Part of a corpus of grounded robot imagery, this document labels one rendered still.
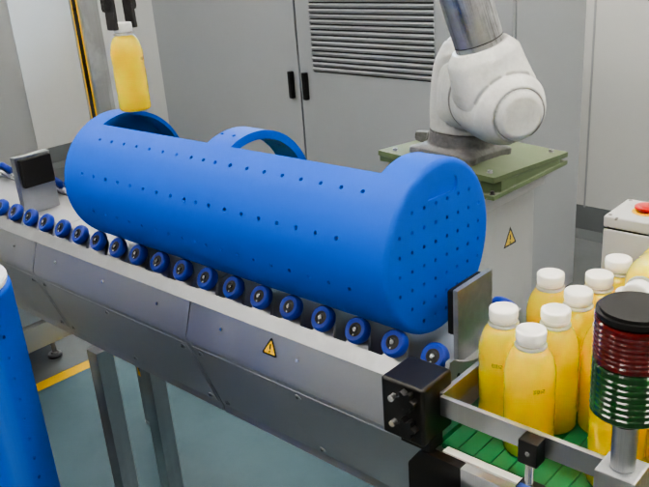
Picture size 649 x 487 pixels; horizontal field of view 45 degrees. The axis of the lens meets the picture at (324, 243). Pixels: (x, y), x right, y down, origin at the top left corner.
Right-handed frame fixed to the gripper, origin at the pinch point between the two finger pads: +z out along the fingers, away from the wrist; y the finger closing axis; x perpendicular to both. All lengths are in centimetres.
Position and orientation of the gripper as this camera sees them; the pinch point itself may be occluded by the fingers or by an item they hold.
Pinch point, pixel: (120, 12)
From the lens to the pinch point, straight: 170.4
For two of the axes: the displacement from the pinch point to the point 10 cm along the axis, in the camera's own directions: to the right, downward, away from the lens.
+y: -6.6, 3.2, -6.8
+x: 7.4, 1.9, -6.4
